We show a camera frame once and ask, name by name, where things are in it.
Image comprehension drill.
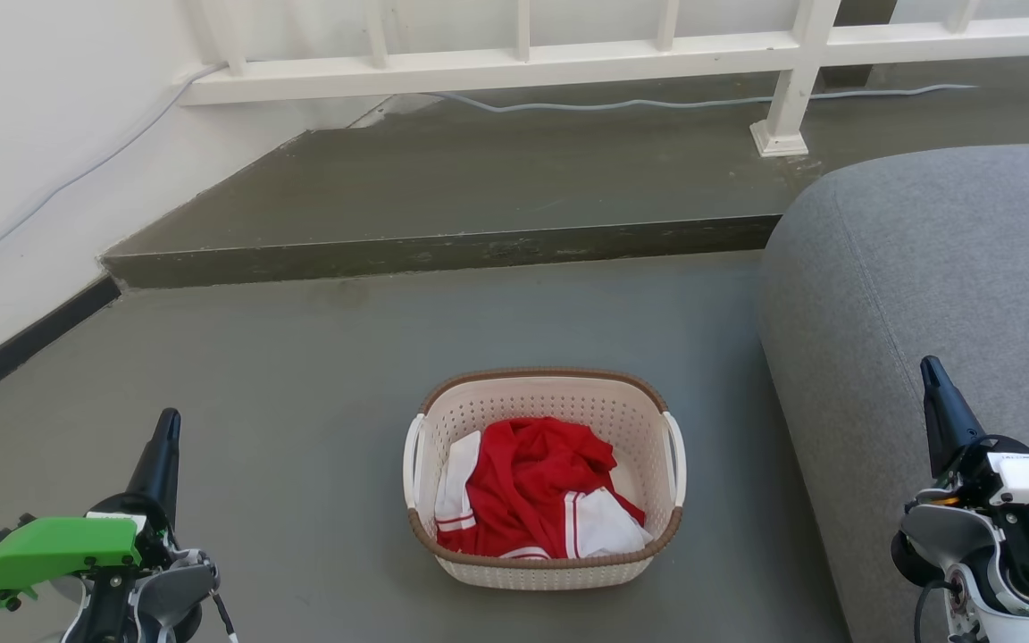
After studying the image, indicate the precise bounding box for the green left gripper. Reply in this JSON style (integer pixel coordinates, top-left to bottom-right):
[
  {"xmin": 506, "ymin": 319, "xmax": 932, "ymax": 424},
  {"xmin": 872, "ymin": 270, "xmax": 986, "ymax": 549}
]
[{"xmin": 0, "ymin": 408, "xmax": 181, "ymax": 611}]

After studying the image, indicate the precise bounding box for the red and white clothing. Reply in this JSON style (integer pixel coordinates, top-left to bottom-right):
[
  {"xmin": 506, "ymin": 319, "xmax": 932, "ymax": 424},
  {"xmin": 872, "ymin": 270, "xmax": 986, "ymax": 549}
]
[{"xmin": 434, "ymin": 416, "xmax": 654, "ymax": 561}]

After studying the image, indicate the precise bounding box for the cream perforated laundry basket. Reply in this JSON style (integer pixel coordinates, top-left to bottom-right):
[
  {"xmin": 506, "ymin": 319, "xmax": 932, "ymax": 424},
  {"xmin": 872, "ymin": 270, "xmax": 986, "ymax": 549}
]
[{"xmin": 403, "ymin": 367, "xmax": 687, "ymax": 591}]

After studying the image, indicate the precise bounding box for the grey fabric sofa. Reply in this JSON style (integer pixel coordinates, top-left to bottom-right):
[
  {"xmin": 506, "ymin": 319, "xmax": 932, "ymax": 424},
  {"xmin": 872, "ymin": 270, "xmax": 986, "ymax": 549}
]
[{"xmin": 758, "ymin": 141, "xmax": 1029, "ymax": 643}]

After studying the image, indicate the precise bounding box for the black baseboard strip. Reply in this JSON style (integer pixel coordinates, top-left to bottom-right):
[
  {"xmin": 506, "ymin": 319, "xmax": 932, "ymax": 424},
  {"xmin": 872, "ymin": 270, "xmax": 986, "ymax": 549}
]
[{"xmin": 0, "ymin": 275, "xmax": 122, "ymax": 419}]

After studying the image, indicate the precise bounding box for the white wooden railing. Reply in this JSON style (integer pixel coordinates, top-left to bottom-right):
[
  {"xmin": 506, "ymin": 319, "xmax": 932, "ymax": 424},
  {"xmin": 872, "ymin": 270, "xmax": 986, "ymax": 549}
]
[{"xmin": 177, "ymin": 0, "xmax": 1029, "ymax": 158}]

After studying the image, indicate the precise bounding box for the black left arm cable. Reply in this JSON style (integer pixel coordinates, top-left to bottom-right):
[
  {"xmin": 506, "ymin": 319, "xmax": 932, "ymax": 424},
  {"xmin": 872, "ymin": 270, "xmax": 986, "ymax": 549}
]
[{"xmin": 209, "ymin": 589, "xmax": 240, "ymax": 643}]

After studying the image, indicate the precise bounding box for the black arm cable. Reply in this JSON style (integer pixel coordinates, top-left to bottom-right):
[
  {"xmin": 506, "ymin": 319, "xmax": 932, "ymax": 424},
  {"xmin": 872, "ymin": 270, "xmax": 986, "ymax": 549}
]
[
  {"xmin": 209, "ymin": 589, "xmax": 240, "ymax": 643},
  {"xmin": 913, "ymin": 579, "xmax": 958, "ymax": 643}
]

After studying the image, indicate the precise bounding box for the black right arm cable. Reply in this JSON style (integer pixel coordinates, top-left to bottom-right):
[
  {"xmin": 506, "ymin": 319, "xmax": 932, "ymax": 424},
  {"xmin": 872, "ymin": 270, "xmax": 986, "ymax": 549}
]
[{"xmin": 913, "ymin": 579, "xmax": 958, "ymax": 643}]

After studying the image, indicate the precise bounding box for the thin grey wall cable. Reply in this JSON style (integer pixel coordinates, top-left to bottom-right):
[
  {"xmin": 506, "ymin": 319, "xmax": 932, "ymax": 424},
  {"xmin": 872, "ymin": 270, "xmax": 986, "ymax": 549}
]
[{"xmin": 0, "ymin": 63, "xmax": 226, "ymax": 280}]

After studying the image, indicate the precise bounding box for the grey cable on step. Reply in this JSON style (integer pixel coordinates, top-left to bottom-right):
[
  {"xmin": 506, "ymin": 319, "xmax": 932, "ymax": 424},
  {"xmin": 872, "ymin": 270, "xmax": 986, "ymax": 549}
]
[{"xmin": 430, "ymin": 84, "xmax": 980, "ymax": 114}]

